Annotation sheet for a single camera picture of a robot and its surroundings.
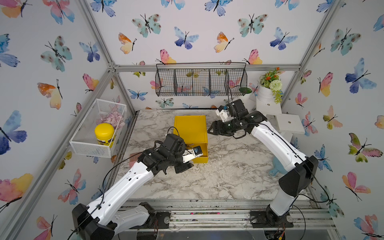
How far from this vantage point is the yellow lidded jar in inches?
25.4

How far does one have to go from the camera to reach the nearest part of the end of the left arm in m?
0.49

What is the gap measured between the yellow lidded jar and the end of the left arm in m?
0.23
